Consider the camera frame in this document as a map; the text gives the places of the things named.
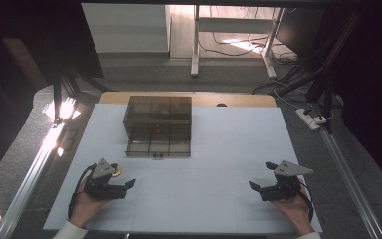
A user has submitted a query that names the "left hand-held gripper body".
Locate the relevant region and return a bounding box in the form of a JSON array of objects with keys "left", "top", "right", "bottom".
[{"left": 84, "top": 157, "right": 128, "bottom": 201}]

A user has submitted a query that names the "dark transparent drawer box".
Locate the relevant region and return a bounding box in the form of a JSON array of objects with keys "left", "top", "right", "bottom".
[{"left": 122, "top": 95, "right": 193, "bottom": 158}]

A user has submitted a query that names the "aluminium rail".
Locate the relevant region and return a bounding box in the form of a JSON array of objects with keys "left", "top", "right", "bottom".
[
  {"left": 0, "top": 121, "right": 66, "bottom": 239},
  {"left": 320, "top": 127, "right": 382, "bottom": 239}
]

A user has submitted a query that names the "white power strip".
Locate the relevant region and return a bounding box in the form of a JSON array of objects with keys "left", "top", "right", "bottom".
[{"left": 294, "top": 107, "right": 328, "bottom": 131}]

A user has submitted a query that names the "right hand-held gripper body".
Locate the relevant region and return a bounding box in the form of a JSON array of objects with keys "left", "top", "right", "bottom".
[{"left": 259, "top": 159, "right": 314, "bottom": 202}]

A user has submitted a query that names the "white table mat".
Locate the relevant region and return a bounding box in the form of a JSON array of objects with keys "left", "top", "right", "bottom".
[{"left": 42, "top": 103, "right": 323, "bottom": 234}]

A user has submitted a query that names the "white cabinet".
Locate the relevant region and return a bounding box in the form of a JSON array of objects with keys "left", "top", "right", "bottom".
[{"left": 81, "top": 3, "right": 172, "bottom": 55}]

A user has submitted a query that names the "person's left hand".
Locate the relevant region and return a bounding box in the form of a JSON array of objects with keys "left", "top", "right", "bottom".
[{"left": 68, "top": 177, "right": 113, "bottom": 230}]

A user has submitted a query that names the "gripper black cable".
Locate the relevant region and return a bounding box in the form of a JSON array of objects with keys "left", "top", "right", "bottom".
[
  {"left": 297, "top": 177, "right": 315, "bottom": 224},
  {"left": 67, "top": 162, "right": 97, "bottom": 221}
]

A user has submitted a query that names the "white metal desk frame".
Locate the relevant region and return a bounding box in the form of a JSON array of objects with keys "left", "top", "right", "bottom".
[{"left": 190, "top": 4, "right": 286, "bottom": 80}]

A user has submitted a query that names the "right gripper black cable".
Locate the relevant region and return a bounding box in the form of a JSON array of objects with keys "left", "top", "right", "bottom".
[{"left": 297, "top": 177, "right": 315, "bottom": 224}]

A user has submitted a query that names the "person's right hand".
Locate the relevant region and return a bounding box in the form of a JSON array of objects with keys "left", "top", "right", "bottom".
[{"left": 270, "top": 183, "right": 315, "bottom": 236}]

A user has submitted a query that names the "black floor cable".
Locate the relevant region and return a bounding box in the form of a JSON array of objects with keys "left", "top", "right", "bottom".
[{"left": 197, "top": 31, "right": 270, "bottom": 58}]

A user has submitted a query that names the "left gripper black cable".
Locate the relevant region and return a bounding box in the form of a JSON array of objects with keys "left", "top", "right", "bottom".
[{"left": 67, "top": 162, "right": 97, "bottom": 221}]

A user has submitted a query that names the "black stand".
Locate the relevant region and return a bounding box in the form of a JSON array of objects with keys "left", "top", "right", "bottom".
[
  {"left": 50, "top": 64, "right": 115, "bottom": 128},
  {"left": 274, "top": 9, "right": 366, "bottom": 135}
]

